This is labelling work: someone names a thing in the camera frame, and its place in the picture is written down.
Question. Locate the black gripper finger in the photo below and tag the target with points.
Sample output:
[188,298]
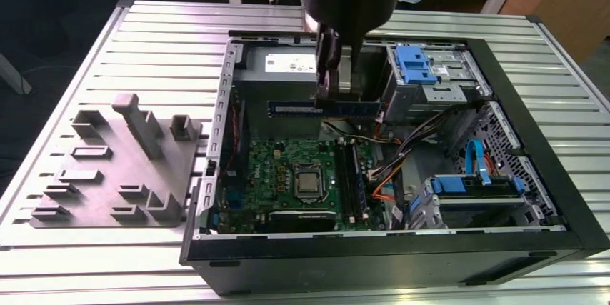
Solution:
[328,69]

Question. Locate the blue RAM stick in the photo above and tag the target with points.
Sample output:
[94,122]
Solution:
[291,108]

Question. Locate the black RAM slot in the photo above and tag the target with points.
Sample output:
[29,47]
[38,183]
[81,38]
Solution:
[349,180]
[359,180]

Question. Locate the grey power supply unit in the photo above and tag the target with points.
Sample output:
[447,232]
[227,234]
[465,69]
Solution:
[276,87]

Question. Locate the blue plastic drive latch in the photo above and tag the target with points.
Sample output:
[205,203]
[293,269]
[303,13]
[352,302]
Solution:
[411,65]

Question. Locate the silver metal drive cage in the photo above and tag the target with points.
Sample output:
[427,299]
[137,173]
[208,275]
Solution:
[428,105]
[421,212]

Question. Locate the green motherboard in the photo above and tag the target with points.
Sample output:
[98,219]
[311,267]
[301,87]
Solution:
[267,162]

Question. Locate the silver CPU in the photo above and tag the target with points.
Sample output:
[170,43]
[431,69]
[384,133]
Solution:
[309,181]

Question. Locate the blue expansion slot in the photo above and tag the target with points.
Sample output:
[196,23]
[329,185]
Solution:
[233,199]

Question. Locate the hard disk in blue carrier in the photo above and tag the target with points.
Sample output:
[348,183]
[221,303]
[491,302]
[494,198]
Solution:
[452,185]

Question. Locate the black graphics card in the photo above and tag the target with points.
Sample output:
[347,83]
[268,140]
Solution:
[300,219]

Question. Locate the black PC case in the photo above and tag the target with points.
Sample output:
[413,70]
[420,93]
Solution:
[333,258]

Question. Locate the grey parts rack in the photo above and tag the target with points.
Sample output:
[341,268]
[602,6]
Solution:
[118,176]

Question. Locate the grey metal leg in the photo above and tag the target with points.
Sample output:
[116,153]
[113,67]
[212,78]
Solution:
[16,76]

